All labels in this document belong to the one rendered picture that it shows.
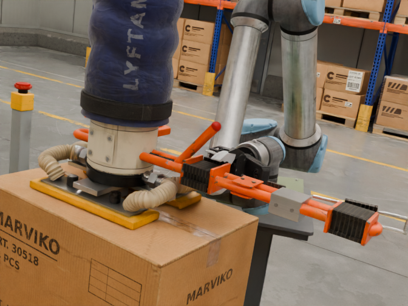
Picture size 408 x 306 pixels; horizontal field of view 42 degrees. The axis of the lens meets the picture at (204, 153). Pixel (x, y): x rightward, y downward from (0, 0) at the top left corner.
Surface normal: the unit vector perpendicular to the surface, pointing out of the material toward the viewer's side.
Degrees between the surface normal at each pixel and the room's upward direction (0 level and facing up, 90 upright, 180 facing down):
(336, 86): 94
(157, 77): 76
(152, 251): 0
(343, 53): 90
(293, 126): 123
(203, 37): 91
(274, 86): 90
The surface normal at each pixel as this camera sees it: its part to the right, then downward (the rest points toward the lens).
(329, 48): -0.50, 0.16
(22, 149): 0.85, 0.26
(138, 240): 0.14, -0.95
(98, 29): -0.68, 0.40
